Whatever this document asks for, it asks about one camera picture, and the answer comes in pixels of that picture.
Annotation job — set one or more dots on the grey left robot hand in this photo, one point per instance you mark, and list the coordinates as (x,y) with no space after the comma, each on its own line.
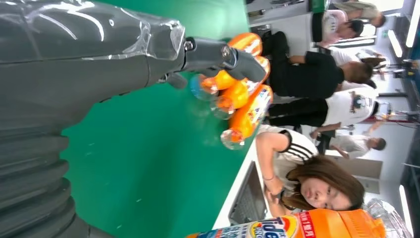
(82,56)

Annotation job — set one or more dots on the orange Tide detergent bottle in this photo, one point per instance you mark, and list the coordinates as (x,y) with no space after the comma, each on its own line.
(328,223)
(246,118)

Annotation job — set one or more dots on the orange detergent bottle, back label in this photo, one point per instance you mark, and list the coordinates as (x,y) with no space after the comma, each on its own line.
(246,42)
(238,95)

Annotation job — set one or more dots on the grey laptop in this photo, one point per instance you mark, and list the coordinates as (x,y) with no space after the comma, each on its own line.
(249,197)

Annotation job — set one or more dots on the white desk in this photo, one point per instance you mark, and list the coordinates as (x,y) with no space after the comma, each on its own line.
(241,167)

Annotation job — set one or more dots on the person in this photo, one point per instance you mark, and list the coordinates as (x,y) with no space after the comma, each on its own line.
(331,24)
(351,144)
(347,108)
(328,190)
(357,10)
(311,75)

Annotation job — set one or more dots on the ceiling light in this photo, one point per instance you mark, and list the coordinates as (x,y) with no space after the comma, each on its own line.
(413,23)
(394,43)
(406,210)

